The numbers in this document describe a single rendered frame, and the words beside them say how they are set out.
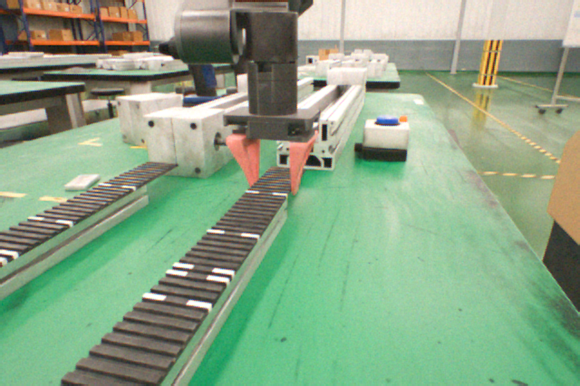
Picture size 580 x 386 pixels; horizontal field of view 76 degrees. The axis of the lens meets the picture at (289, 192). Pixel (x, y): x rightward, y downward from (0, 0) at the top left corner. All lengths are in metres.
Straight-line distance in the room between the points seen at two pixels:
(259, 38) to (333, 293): 0.26
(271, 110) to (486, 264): 0.27
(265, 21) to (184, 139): 0.26
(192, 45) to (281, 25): 0.09
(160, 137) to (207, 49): 0.23
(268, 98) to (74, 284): 0.26
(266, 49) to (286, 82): 0.04
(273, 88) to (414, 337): 0.27
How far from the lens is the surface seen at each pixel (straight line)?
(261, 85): 0.41
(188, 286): 0.29
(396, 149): 0.70
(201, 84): 1.06
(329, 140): 0.62
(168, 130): 0.61
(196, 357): 0.27
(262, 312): 0.31
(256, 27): 0.41
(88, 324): 0.33
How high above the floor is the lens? 0.98
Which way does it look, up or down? 22 degrees down
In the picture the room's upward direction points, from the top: straight up
